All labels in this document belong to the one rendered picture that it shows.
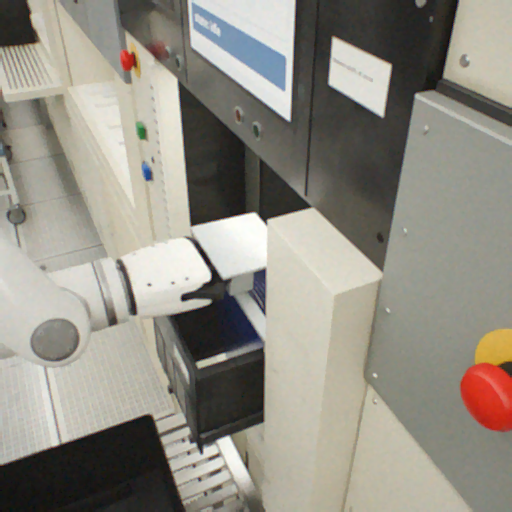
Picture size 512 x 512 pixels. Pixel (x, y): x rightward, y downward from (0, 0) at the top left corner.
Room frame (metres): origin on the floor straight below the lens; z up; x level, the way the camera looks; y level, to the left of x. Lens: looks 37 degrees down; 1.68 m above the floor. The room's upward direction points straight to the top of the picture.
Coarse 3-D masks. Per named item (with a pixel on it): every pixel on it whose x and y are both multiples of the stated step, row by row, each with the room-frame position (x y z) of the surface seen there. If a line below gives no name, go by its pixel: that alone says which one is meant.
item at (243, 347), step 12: (228, 300) 0.62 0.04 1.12; (228, 312) 0.62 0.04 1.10; (240, 312) 0.58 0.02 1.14; (228, 324) 0.62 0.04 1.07; (240, 324) 0.58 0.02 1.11; (228, 336) 0.62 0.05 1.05; (240, 336) 0.57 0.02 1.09; (252, 336) 0.54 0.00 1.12; (228, 348) 0.62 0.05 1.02; (240, 348) 0.57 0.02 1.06; (252, 348) 0.54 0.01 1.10
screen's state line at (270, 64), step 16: (208, 16) 0.68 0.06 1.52; (208, 32) 0.68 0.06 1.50; (224, 32) 0.64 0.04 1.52; (240, 32) 0.60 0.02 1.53; (224, 48) 0.64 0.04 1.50; (240, 48) 0.60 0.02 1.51; (256, 48) 0.56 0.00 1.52; (256, 64) 0.56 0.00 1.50; (272, 64) 0.53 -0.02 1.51; (272, 80) 0.53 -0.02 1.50
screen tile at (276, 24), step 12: (240, 0) 0.59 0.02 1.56; (252, 0) 0.57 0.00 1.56; (264, 0) 0.54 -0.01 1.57; (276, 0) 0.52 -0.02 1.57; (240, 12) 0.59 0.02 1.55; (252, 12) 0.57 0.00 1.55; (264, 12) 0.54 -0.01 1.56; (276, 12) 0.52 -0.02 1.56; (264, 24) 0.54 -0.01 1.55; (276, 24) 0.52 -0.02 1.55; (276, 36) 0.52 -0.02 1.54
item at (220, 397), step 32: (224, 224) 0.62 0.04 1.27; (256, 224) 0.62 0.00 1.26; (224, 256) 0.54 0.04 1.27; (256, 256) 0.54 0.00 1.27; (160, 320) 0.58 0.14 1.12; (192, 320) 0.64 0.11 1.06; (256, 320) 0.51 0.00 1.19; (160, 352) 0.60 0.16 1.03; (192, 352) 0.62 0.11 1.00; (224, 352) 0.63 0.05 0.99; (256, 352) 0.47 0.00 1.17; (192, 384) 0.45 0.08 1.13; (224, 384) 0.45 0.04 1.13; (256, 384) 0.47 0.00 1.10; (192, 416) 0.46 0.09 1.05; (224, 416) 0.45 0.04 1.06; (256, 416) 0.47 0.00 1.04
